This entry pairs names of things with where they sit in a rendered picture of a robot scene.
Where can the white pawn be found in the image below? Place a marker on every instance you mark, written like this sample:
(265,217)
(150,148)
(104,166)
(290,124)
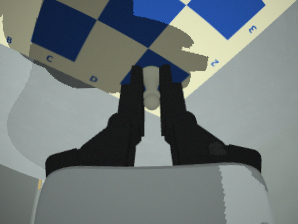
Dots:
(151,82)

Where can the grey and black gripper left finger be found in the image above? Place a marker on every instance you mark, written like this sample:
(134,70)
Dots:
(110,147)

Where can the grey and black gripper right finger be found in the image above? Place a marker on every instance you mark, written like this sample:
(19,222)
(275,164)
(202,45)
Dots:
(192,143)

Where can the cream and blue checkered game board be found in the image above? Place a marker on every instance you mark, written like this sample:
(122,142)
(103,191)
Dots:
(98,41)

